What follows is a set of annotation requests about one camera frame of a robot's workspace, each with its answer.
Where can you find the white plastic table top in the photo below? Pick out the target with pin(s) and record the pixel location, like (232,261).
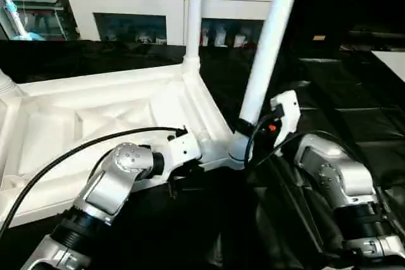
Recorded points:
(95,112)

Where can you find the small yellow tag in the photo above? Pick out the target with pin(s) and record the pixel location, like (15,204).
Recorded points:
(318,37)

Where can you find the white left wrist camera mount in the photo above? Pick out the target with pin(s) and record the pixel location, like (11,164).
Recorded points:
(180,150)

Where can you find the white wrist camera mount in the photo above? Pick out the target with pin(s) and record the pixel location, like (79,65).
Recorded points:
(180,150)
(288,109)

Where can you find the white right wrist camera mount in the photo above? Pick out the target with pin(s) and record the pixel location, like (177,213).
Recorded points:
(288,109)

